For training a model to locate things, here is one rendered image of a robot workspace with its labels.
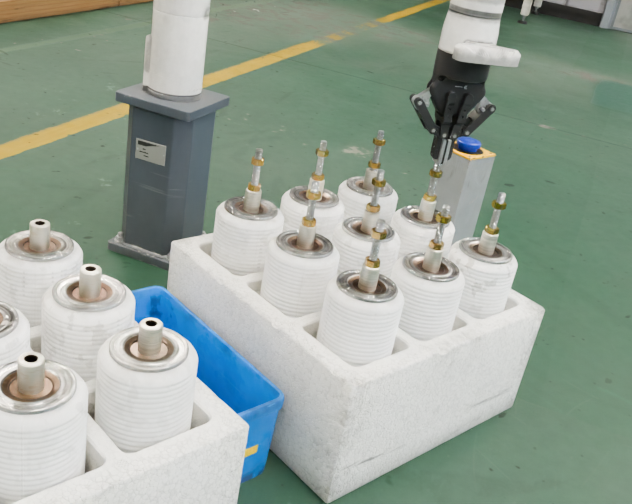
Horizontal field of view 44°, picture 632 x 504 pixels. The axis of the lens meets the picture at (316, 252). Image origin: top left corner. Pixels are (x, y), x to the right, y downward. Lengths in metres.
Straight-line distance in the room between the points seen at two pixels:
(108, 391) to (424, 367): 0.40
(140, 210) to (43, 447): 0.78
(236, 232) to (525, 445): 0.52
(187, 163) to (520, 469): 0.73
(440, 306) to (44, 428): 0.52
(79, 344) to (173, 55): 0.64
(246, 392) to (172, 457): 0.27
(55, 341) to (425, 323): 0.45
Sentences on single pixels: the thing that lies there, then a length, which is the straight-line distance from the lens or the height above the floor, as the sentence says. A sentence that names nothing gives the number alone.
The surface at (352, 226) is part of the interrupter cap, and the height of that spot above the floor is 0.25.
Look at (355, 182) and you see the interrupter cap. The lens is 1.25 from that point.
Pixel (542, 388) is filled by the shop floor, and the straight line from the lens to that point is 1.33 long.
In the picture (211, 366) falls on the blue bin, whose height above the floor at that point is 0.07.
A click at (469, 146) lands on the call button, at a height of 0.33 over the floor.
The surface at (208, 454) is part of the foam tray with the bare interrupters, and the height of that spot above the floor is 0.17.
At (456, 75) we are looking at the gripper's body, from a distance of 1.08.
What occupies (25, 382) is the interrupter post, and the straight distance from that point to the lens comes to 0.71.
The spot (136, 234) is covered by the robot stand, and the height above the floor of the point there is 0.05.
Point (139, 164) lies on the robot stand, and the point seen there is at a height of 0.18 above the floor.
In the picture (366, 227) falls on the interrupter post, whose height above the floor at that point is 0.26.
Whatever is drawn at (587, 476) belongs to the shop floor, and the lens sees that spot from 1.19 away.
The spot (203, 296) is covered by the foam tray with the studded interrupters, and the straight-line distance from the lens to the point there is 1.09.
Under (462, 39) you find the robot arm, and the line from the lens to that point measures 1.07.
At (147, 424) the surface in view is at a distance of 0.77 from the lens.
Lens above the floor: 0.69
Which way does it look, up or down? 26 degrees down
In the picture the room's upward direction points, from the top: 10 degrees clockwise
